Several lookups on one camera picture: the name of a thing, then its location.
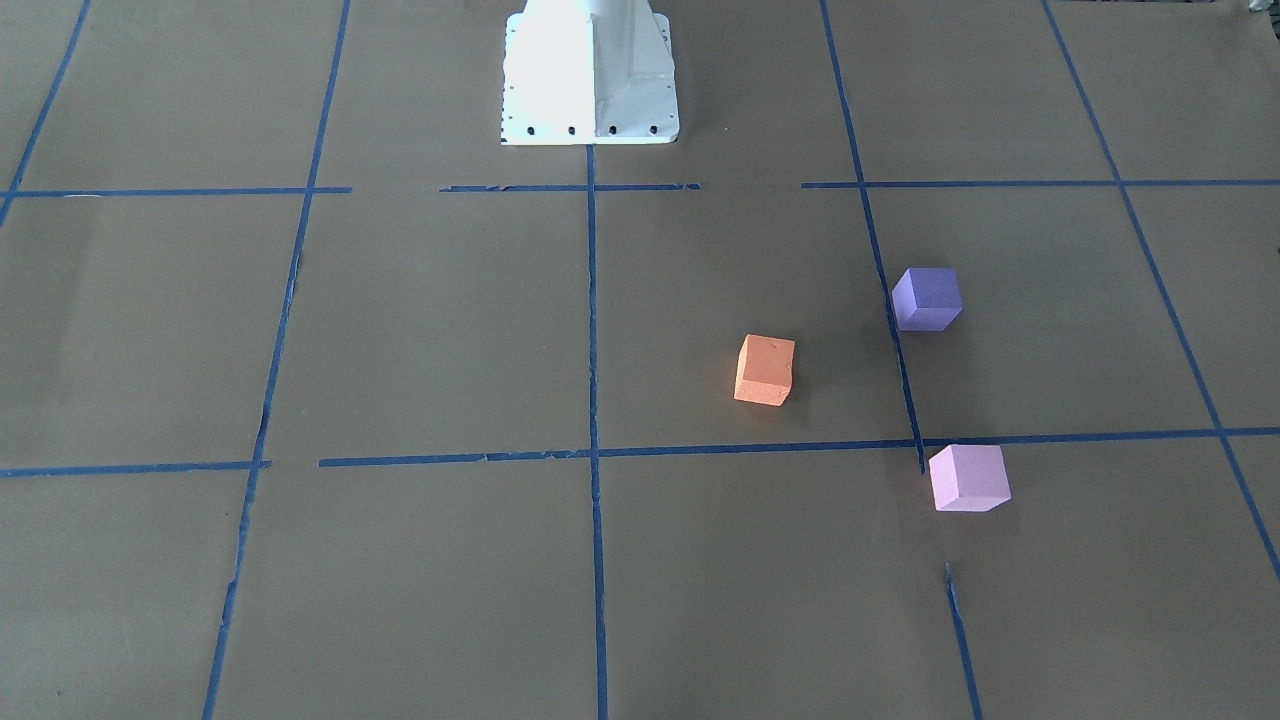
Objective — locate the orange foam cube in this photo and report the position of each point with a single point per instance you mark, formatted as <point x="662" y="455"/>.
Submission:
<point x="765" y="370"/>

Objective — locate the purple foam cube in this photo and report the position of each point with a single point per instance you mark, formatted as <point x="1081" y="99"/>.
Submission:
<point x="927" y="299"/>

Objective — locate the brown paper mat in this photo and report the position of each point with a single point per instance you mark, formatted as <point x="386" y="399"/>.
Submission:
<point x="320" y="403"/>

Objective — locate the pink foam cube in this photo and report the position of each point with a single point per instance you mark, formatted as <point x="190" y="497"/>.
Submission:
<point x="969" y="478"/>

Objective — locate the white pedestal column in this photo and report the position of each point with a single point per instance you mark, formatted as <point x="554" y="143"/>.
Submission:
<point x="579" y="73"/>

